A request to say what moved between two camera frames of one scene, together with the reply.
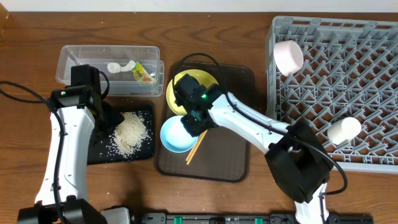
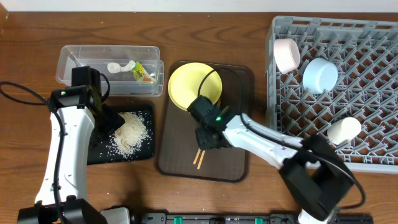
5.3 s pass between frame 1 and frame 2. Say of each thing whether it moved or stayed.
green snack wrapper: stayed
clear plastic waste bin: stayed
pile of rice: stayed
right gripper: moved
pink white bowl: stayed
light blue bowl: moved
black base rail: stayed
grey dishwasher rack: stayed
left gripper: stayed
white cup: stayed
